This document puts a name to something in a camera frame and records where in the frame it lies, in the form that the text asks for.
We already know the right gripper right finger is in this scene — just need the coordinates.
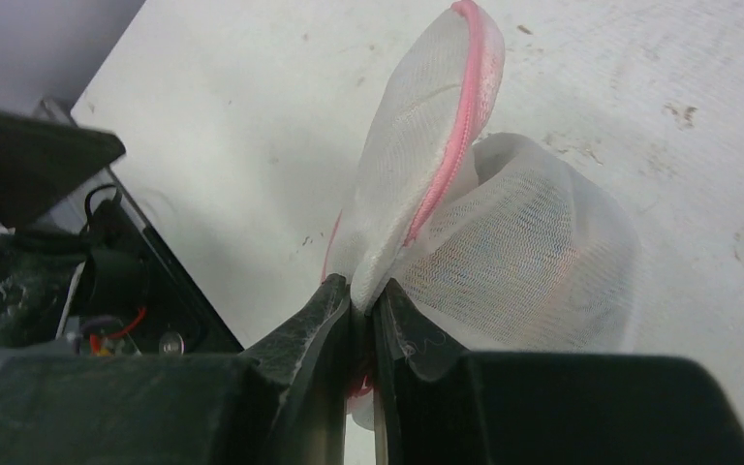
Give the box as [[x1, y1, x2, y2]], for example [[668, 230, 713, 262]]
[[372, 281, 744, 464]]

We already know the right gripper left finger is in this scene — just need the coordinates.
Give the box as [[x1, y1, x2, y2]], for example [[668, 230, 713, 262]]
[[0, 274, 351, 464]]

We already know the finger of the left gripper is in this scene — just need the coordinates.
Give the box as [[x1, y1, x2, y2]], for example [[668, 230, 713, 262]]
[[0, 110, 126, 228]]

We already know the pink-trimmed mesh laundry bag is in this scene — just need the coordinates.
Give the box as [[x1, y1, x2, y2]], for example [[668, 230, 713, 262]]
[[320, 0, 644, 432]]

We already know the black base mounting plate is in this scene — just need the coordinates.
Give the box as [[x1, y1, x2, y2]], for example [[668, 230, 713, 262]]
[[0, 163, 242, 356]]

